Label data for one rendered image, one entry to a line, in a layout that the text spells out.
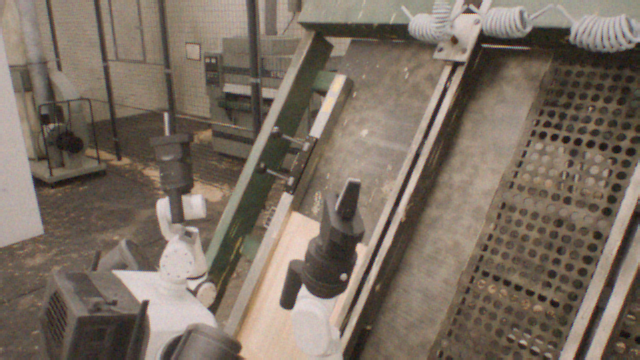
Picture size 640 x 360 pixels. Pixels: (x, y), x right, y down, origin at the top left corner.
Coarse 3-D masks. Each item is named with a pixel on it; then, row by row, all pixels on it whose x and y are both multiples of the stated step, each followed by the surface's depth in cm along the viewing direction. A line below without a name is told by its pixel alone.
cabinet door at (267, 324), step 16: (288, 224) 149; (304, 224) 144; (288, 240) 146; (304, 240) 142; (272, 256) 149; (288, 256) 144; (272, 272) 146; (272, 288) 144; (256, 304) 146; (272, 304) 142; (336, 304) 126; (256, 320) 144; (272, 320) 140; (288, 320) 136; (240, 336) 147; (256, 336) 142; (272, 336) 138; (288, 336) 134; (240, 352) 144; (256, 352) 140; (272, 352) 136; (288, 352) 132
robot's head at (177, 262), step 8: (176, 240) 99; (168, 248) 94; (176, 248) 92; (184, 248) 93; (192, 248) 102; (168, 256) 92; (176, 256) 92; (184, 256) 93; (192, 256) 93; (160, 264) 92; (168, 264) 92; (176, 264) 93; (184, 264) 93; (192, 264) 93; (168, 272) 92; (176, 272) 93; (184, 272) 93; (160, 280) 96; (168, 280) 96; (176, 280) 96; (184, 280) 98
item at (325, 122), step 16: (352, 80) 152; (336, 96) 150; (320, 112) 152; (336, 112) 151; (320, 128) 150; (320, 144) 150; (304, 176) 149; (304, 192) 151; (288, 208) 148; (272, 224) 150; (272, 240) 148; (256, 256) 151; (256, 272) 148; (256, 288) 148; (240, 304) 148; (240, 320) 147
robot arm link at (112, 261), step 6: (114, 252) 110; (108, 258) 110; (114, 258) 109; (120, 258) 109; (102, 264) 109; (108, 264) 109; (114, 264) 109; (120, 264) 109; (126, 264) 109; (102, 270) 109; (108, 270) 109; (114, 270) 109; (120, 270) 109
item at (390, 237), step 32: (448, 64) 120; (480, 64) 121; (448, 96) 117; (448, 128) 119; (416, 160) 120; (416, 192) 117; (384, 224) 118; (384, 256) 115; (352, 288) 118; (384, 288) 118; (352, 320) 115; (352, 352) 116
